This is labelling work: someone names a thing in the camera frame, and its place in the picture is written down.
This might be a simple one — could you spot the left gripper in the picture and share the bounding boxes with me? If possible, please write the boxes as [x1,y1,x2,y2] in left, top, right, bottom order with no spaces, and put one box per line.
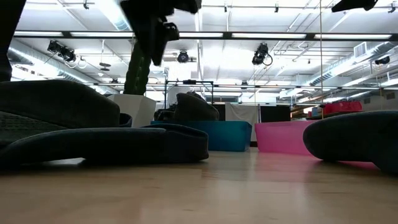
[120,0,201,67]

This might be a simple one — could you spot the round black ceiling device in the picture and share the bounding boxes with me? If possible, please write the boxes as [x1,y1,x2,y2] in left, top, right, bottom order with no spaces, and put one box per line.
[177,50,190,64]

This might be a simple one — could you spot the black office chair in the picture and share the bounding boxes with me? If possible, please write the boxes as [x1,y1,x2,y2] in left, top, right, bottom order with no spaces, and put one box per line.
[154,108,177,122]

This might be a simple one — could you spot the black ceiling spotlight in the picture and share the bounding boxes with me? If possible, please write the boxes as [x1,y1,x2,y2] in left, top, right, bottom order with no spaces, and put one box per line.
[47,40,77,63]

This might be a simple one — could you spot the dark slipper left foreground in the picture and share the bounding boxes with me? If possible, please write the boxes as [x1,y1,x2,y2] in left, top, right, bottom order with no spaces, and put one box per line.
[0,123,210,167]

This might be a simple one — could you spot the red storage bins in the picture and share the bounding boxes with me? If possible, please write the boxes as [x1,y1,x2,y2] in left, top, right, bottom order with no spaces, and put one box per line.
[323,100,363,114]

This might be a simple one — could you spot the white hanging cloth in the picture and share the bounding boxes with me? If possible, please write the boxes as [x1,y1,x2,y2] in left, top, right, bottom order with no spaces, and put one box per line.
[225,102,261,122]

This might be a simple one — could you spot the teal plastic bin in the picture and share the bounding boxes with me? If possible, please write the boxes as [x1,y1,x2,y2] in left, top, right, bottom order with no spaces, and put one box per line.
[150,120,252,152]

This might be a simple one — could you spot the dark shelf cart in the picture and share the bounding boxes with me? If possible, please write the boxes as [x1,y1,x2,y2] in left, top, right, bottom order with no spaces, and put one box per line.
[306,111,363,121]

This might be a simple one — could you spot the black partition panel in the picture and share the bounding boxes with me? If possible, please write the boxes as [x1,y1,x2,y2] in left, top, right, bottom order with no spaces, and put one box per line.
[260,105,292,123]

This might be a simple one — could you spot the pink plastic bin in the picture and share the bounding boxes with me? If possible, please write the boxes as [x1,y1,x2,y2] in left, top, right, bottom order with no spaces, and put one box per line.
[254,120,318,156]

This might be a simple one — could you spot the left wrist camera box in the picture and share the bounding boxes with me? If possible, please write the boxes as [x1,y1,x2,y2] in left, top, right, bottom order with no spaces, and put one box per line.
[164,22,180,42]

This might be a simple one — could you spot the black overhead frame bar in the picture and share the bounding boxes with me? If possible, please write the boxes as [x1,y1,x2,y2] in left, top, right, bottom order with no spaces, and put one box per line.
[14,30,398,42]

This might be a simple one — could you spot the yellow hanging rope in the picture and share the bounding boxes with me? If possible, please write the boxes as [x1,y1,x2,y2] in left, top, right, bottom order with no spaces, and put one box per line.
[319,0,324,119]

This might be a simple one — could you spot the black overhead camera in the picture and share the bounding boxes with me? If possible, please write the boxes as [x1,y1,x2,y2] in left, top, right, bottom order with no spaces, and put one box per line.
[251,42,274,66]

